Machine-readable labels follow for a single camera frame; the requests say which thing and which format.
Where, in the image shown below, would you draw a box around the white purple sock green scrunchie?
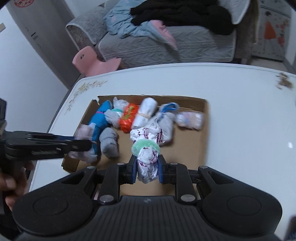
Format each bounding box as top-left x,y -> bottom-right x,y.
130,121 -> 163,184

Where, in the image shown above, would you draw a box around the mauve sock bundle yellow band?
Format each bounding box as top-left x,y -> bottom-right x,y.
68,123 -> 98,164

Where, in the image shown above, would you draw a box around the grey sock bundle blue tie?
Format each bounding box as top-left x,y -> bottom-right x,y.
155,102 -> 179,145

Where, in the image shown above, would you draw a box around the pastel striped socks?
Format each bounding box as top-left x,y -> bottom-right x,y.
176,111 -> 204,130

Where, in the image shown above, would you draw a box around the white fluffy bundle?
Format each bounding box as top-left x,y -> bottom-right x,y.
105,97 -> 130,128

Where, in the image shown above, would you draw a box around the orange plastic bundle yellow tie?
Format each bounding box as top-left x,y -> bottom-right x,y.
119,103 -> 139,133

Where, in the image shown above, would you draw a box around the blue sock roll pink band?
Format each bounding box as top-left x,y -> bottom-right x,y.
89,100 -> 112,142

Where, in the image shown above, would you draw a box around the white knit sock roll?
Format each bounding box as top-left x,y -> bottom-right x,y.
132,97 -> 158,129

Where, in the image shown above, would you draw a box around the person left hand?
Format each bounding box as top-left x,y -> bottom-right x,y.
1,161 -> 34,210

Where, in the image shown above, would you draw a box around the shallow cardboard box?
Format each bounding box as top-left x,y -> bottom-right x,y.
62,95 -> 208,196

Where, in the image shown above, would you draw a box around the pink child stool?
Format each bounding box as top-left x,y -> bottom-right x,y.
72,46 -> 121,77

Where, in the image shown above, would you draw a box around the grey quilted sofa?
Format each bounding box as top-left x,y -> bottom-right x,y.
66,1 -> 260,68

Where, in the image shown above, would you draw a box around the light blue garment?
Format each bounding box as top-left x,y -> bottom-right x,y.
103,0 -> 179,50

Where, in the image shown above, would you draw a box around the black garment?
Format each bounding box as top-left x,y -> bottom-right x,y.
130,0 -> 234,36

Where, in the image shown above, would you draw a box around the decorated panel with figure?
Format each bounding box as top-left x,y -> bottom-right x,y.
252,0 -> 291,61

